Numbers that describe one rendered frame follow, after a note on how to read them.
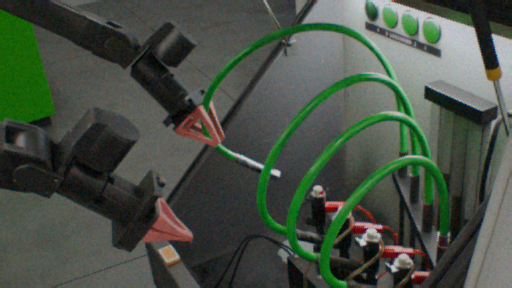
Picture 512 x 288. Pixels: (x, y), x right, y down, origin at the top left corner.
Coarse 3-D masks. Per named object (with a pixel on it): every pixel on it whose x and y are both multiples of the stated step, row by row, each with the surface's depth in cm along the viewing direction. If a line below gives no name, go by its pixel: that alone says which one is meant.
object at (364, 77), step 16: (352, 80) 95; (368, 80) 97; (384, 80) 98; (320, 96) 94; (400, 96) 102; (304, 112) 93; (288, 128) 93; (416, 144) 108; (272, 160) 94; (416, 176) 111; (416, 192) 113; (272, 224) 99; (304, 240) 104; (320, 240) 105
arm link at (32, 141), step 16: (0, 128) 73; (16, 128) 75; (32, 128) 76; (0, 144) 71; (16, 144) 73; (32, 144) 73; (48, 144) 77; (0, 160) 71; (16, 160) 71; (32, 160) 72; (48, 160) 74; (0, 176) 72
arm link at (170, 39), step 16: (160, 32) 108; (176, 32) 107; (112, 48) 107; (128, 48) 107; (144, 48) 109; (160, 48) 108; (176, 48) 108; (192, 48) 109; (128, 64) 108; (176, 64) 110
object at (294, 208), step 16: (384, 112) 91; (352, 128) 89; (416, 128) 94; (336, 144) 88; (320, 160) 88; (304, 176) 88; (304, 192) 89; (432, 192) 102; (432, 208) 104; (288, 224) 90; (432, 224) 106; (288, 240) 92; (304, 256) 94
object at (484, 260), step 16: (496, 176) 78; (496, 192) 78; (496, 208) 78; (496, 224) 79; (480, 240) 81; (496, 240) 79; (480, 256) 81; (496, 256) 78; (480, 272) 82; (496, 272) 79
